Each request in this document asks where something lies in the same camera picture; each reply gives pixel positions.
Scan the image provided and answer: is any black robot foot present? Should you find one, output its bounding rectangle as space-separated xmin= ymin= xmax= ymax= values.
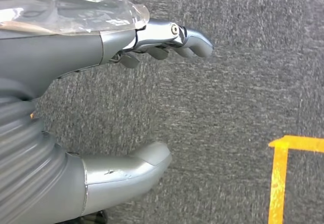
xmin=57 ymin=210 xmax=108 ymax=224

